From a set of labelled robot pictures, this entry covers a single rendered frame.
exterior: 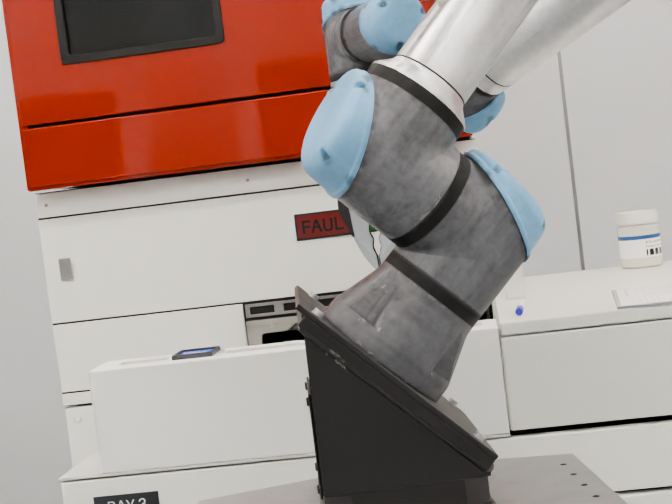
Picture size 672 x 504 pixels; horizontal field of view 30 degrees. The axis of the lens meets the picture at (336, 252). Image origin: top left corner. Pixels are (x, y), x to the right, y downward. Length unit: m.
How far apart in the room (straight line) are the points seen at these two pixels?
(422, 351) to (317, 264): 1.03
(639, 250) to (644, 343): 0.54
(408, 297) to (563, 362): 0.43
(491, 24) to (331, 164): 0.21
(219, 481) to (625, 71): 2.36
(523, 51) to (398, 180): 0.37
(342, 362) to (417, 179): 0.19
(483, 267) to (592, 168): 2.50
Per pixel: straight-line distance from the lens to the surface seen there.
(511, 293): 1.91
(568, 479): 1.41
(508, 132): 3.74
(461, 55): 1.26
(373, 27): 1.56
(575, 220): 3.75
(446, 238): 1.25
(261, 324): 2.29
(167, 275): 2.32
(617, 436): 1.67
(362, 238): 1.67
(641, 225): 2.18
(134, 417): 1.72
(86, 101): 2.31
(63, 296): 2.38
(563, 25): 1.51
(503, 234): 1.27
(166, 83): 2.27
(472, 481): 1.27
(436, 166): 1.24
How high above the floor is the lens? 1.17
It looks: 3 degrees down
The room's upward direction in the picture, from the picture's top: 7 degrees counter-clockwise
